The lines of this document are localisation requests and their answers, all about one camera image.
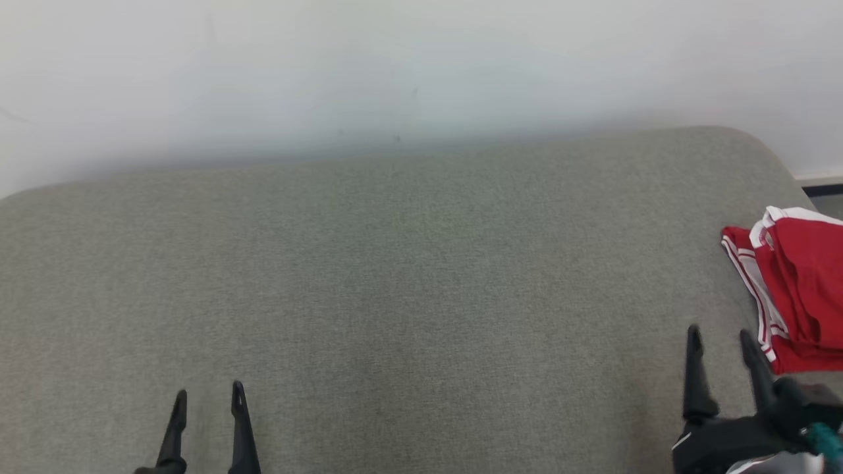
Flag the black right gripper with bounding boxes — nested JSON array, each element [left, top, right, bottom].
[[671, 324, 811, 474]]

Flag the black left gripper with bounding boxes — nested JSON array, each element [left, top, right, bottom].
[[134, 381, 263, 474]]

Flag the red shirt white stripes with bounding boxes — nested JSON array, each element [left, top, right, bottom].
[[720, 205, 843, 377]]

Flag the teal right camera connector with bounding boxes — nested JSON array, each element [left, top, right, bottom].
[[806, 422, 843, 465]]

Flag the black wall baseboard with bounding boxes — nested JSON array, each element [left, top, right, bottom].
[[794, 174, 843, 199]]

